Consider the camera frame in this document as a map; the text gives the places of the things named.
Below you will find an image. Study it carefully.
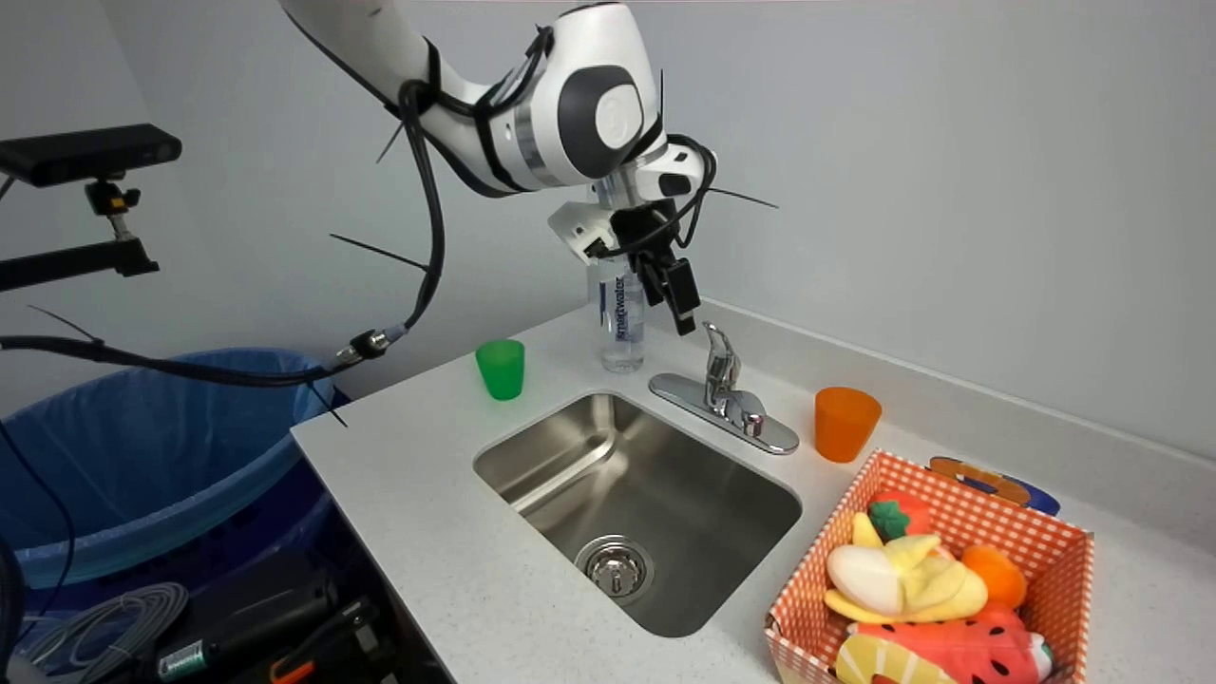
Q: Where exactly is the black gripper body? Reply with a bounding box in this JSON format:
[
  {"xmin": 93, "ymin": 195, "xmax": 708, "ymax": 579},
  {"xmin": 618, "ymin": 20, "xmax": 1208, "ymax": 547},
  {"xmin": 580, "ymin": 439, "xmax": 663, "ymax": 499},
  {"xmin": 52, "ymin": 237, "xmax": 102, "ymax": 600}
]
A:
[{"xmin": 590, "ymin": 164, "xmax": 699, "ymax": 305}]

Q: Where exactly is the chrome tap lever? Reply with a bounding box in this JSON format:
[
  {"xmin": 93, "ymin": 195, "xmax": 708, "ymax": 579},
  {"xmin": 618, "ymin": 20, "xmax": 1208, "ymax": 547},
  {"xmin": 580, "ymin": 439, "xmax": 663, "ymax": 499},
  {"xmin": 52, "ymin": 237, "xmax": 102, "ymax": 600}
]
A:
[{"xmin": 699, "ymin": 315, "xmax": 743, "ymax": 392}]

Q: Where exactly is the clear plastic water bottle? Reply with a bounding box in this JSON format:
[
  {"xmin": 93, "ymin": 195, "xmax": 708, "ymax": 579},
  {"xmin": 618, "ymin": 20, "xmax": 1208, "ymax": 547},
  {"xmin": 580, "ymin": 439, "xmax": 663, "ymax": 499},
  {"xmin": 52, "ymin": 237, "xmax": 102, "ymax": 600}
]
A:
[{"xmin": 591, "ymin": 259, "xmax": 651, "ymax": 376}]

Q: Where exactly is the chrome faucet base and spout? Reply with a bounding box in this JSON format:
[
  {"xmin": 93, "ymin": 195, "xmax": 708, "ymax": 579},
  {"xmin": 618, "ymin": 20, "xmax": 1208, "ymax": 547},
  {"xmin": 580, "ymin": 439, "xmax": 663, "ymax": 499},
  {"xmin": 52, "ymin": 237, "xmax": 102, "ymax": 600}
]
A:
[{"xmin": 646, "ymin": 354, "xmax": 804, "ymax": 458}]

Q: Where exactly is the green plastic cup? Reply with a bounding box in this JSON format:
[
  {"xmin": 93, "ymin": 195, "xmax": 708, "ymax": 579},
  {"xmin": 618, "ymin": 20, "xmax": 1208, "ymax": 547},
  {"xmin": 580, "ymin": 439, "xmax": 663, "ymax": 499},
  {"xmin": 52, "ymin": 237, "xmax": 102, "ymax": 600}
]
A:
[{"xmin": 470, "ymin": 334, "xmax": 528, "ymax": 406}]

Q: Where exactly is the orange plastic cup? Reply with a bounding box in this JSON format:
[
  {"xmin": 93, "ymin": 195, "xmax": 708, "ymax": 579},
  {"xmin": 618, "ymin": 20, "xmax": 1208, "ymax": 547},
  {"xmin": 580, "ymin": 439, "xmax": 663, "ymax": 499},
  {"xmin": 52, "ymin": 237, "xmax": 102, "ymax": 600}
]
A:
[{"xmin": 809, "ymin": 383, "xmax": 885, "ymax": 467}]

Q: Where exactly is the stainless steel sink basin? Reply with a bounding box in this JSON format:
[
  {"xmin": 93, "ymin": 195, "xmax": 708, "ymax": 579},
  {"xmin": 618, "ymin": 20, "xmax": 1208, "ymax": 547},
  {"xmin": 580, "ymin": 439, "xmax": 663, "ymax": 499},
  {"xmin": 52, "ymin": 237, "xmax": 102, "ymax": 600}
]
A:
[{"xmin": 470, "ymin": 392, "xmax": 804, "ymax": 641}]

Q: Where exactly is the metal sink drain strainer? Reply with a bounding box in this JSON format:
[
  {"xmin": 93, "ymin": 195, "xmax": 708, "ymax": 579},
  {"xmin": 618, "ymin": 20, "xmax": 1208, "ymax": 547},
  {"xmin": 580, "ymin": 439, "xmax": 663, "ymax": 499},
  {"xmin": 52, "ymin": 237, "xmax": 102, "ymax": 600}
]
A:
[{"xmin": 570, "ymin": 532, "xmax": 658, "ymax": 600}]

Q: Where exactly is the red green toy strawberry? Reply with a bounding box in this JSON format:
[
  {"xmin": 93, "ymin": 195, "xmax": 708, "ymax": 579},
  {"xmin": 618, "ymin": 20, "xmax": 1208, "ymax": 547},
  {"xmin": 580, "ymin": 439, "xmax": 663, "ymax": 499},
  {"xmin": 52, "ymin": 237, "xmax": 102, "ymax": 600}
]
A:
[{"xmin": 865, "ymin": 489, "xmax": 937, "ymax": 547}]

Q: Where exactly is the yellow white toy banana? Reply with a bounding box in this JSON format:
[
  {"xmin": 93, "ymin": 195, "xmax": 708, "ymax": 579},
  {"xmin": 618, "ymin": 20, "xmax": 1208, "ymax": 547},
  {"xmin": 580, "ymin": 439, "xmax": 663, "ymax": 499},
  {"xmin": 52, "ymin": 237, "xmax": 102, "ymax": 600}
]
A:
[{"xmin": 824, "ymin": 527, "xmax": 993, "ymax": 627}]

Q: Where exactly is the blue and brown toy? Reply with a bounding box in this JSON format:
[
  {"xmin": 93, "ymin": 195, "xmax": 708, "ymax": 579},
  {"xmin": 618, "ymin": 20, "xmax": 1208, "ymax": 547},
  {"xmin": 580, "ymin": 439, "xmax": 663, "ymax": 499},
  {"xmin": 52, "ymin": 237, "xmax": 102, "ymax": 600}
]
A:
[{"xmin": 926, "ymin": 453, "xmax": 1062, "ymax": 519}]

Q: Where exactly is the yellow toy pineapple slice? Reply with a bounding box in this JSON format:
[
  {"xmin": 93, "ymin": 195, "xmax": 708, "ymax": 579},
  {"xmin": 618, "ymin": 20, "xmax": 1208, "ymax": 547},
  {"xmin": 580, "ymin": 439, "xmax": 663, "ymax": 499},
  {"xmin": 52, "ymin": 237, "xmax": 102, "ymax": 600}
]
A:
[{"xmin": 832, "ymin": 629, "xmax": 919, "ymax": 684}]

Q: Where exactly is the toy orange fruit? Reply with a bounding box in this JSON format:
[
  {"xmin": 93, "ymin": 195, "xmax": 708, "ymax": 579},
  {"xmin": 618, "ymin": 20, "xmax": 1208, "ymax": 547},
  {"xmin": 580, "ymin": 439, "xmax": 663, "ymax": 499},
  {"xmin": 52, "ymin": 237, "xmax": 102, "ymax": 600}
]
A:
[{"xmin": 960, "ymin": 542, "xmax": 1028, "ymax": 611}]

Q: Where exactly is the red toy watermelon slice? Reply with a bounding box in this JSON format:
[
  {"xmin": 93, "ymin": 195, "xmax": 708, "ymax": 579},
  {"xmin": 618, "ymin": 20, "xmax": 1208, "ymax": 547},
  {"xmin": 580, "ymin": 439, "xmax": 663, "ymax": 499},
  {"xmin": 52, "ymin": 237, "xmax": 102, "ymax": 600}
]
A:
[{"xmin": 859, "ymin": 605, "xmax": 1055, "ymax": 684}]

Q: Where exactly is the orange checkered cardboard box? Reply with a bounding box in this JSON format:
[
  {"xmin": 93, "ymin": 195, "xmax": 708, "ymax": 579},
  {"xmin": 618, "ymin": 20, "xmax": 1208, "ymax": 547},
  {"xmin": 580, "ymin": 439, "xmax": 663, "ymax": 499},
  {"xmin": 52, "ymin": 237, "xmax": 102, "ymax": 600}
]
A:
[{"xmin": 762, "ymin": 449, "xmax": 1099, "ymax": 684}]

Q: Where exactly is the black power tool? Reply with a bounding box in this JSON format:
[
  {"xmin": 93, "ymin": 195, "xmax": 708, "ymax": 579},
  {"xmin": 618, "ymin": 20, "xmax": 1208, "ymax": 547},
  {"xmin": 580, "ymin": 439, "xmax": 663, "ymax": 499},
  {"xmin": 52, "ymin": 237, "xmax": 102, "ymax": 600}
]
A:
[{"xmin": 147, "ymin": 579, "xmax": 394, "ymax": 684}]

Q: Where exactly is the blue trash bin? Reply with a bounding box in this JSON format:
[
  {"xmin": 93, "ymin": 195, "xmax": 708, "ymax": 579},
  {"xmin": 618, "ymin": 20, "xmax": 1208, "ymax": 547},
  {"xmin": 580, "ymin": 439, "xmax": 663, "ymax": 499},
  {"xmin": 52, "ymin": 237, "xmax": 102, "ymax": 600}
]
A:
[{"xmin": 0, "ymin": 344, "xmax": 349, "ymax": 594}]

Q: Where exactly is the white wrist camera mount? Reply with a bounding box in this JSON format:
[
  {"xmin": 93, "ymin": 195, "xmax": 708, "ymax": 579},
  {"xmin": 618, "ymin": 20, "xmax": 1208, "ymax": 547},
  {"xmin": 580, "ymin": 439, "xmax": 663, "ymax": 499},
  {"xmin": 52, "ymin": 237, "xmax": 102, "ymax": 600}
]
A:
[{"xmin": 547, "ymin": 195, "xmax": 625, "ymax": 264}]

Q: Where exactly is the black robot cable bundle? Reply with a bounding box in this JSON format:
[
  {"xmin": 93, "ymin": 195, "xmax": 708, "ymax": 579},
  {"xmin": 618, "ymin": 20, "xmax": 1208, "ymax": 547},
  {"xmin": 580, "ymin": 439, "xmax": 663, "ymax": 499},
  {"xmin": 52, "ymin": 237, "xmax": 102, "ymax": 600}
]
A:
[{"xmin": 0, "ymin": 50, "xmax": 448, "ymax": 395}]

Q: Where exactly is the black stereo camera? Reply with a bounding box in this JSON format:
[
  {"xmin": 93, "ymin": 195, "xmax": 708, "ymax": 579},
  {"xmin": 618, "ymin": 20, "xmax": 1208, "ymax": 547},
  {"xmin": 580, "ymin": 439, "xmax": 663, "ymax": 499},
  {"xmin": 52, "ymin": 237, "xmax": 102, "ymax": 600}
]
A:
[{"xmin": 0, "ymin": 123, "xmax": 186, "ymax": 191}]

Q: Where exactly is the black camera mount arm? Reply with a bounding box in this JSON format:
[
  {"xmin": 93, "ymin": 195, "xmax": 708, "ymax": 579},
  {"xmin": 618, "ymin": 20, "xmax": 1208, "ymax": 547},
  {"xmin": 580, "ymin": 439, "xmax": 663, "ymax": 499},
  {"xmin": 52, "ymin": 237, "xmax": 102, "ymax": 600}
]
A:
[{"xmin": 0, "ymin": 174, "xmax": 162, "ymax": 295}]

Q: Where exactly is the grey coiled hose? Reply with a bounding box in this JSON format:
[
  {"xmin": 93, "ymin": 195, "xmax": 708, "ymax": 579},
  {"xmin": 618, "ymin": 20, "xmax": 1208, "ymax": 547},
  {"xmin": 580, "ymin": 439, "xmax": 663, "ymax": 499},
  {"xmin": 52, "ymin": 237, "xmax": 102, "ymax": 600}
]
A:
[{"xmin": 6, "ymin": 582, "xmax": 194, "ymax": 684}]

